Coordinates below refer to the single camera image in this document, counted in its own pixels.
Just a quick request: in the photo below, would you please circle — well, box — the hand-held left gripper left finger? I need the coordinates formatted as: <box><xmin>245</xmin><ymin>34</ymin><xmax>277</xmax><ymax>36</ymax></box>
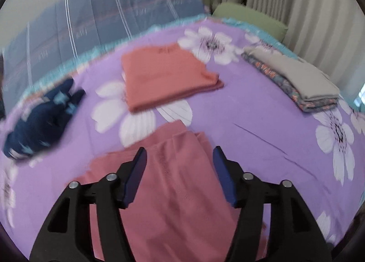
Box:
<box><xmin>30</xmin><ymin>146</ymin><xmax>147</xmax><ymax>262</ymax></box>

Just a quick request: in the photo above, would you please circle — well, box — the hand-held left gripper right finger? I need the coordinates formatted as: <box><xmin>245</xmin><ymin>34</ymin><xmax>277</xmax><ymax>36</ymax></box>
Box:
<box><xmin>212</xmin><ymin>146</ymin><xmax>333</xmax><ymax>262</ymax></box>

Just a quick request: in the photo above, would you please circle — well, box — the pink knit garment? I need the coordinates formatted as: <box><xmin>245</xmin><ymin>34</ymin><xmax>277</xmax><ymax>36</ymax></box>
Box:
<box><xmin>77</xmin><ymin>120</ymin><xmax>269</xmax><ymax>262</ymax></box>

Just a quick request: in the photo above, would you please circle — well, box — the purple floral bedsheet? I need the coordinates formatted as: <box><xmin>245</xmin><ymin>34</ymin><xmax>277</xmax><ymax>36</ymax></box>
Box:
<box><xmin>0</xmin><ymin>15</ymin><xmax>365</xmax><ymax>251</ymax></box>

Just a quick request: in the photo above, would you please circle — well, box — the salmon knit shirt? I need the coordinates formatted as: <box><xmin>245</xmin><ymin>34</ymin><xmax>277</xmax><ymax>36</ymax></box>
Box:
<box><xmin>121</xmin><ymin>43</ymin><xmax>224</xmax><ymax>113</ymax></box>

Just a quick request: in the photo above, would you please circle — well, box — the navy star fleece garment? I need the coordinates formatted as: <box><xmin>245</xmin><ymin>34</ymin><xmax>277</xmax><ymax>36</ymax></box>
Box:
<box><xmin>3</xmin><ymin>78</ymin><xmax>86</xmax><ymax>160</ymax></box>

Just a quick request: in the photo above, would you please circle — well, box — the floral patterned folded garment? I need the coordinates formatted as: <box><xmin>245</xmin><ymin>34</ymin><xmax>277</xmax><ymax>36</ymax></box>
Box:
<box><xmin>242</xmin><ymin>53</ymin><xmax>340</xmax><ymax>113</ymax></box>

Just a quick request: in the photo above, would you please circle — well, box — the grey folded garment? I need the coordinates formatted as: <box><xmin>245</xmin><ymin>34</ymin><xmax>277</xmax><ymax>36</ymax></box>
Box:
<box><xmin>244</xmin><ymin>46</ymin><xmax>340</xmax><ymax>100</ymax></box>

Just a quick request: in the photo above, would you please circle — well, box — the green cushion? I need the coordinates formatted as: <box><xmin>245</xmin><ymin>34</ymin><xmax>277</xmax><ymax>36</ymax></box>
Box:
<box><xmin>212</xmin><ymin>2</ymin><xmax>288</xmax><ymax>42</ymax></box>

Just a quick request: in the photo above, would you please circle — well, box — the blue plaid pillow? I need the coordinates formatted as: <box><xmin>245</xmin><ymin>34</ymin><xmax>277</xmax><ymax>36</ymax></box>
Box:
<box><xmin>0</xmin><ymin>0</ymin><xmax>206</xmax><ymax>106</ymax></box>

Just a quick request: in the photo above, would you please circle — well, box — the beige curtain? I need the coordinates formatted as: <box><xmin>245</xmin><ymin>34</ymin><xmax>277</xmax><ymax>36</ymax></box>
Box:
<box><xmin>197</xmin><ymin>0</ymin><xmax>365</xmax><ymax>103</ymax></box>

